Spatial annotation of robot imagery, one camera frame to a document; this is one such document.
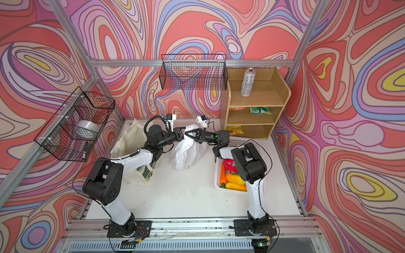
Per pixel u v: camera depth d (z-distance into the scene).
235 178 0.84
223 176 0.88
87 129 0.70
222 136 0.72
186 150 0.77
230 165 0.85
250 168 0.55
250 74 0.78
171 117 0.77
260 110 0.98
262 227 0.68
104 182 0.47
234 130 1.05
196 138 0.77
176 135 0.75
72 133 0.74
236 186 0.82
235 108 1.01
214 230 0.75
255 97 0.86
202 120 0.80
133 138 0.88
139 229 0.73
